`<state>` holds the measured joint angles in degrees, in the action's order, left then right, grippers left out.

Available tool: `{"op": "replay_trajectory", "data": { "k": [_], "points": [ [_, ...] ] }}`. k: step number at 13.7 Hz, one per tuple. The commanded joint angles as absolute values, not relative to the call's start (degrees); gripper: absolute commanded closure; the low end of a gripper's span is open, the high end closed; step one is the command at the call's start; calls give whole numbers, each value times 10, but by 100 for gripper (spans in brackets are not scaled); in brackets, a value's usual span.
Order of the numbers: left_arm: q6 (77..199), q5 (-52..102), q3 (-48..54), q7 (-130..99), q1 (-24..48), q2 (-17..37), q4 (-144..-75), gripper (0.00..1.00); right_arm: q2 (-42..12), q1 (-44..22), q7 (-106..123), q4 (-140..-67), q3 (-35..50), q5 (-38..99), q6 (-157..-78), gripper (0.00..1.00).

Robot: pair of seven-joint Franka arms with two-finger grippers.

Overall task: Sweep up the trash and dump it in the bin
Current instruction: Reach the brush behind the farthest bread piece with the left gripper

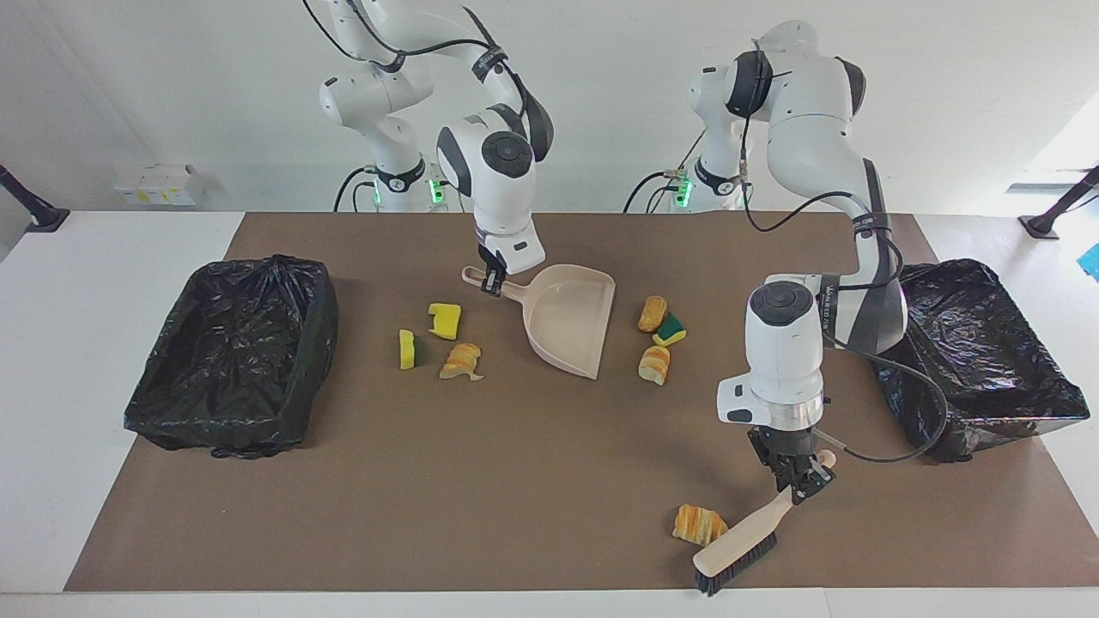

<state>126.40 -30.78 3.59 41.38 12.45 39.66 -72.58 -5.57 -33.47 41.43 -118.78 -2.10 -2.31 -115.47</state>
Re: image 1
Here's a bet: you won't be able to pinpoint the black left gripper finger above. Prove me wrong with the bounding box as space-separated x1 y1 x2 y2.
794 463 835 506
767 459 804 499

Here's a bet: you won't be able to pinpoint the plain yellow sponge piece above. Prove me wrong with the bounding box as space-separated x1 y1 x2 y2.
428 301 463 342

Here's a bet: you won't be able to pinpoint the beige brush black bristles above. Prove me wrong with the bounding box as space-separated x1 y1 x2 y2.
693 450 836 597

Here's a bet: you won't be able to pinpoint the flaky croissant piece with peel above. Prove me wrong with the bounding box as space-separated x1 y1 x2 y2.
439 342 485 382

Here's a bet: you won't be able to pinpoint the beige plastic dustpan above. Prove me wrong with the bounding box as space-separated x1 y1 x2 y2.
462 264 617 381

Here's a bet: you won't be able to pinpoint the orange striped croissant piece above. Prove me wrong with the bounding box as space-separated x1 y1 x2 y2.
671 503 731 550

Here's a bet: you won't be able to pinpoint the pale croissant piece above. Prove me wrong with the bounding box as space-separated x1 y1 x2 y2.
638 345 672 387

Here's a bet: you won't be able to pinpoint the black bag lined bin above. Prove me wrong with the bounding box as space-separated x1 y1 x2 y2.
867 257 1091 464
123 253 340 460

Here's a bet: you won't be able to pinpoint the brown paper mat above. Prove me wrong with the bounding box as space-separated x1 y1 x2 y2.
64 212 1099 593

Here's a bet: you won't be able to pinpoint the black stand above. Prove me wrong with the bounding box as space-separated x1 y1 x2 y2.
1017 166 1099 239
0 163 71 234

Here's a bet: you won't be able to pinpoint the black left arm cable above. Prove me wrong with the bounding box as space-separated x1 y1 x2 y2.
738 43 950 464

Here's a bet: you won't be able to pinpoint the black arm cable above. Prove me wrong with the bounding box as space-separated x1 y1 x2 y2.
302 0 529 121
738 43 950 464

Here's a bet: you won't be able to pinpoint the black left base cable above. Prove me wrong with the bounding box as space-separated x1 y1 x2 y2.
624 129 701 214

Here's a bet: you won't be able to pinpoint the black base cable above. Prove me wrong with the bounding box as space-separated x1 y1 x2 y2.
333 166 372 213
624 129 701 214

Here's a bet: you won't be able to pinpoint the black right base cable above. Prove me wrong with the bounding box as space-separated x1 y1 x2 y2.
333 166 372 213

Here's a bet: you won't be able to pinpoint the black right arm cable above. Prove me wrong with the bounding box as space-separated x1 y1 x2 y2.
302 0 529 121

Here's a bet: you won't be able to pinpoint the white wall socket box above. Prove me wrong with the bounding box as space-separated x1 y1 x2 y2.
113 163 207 207

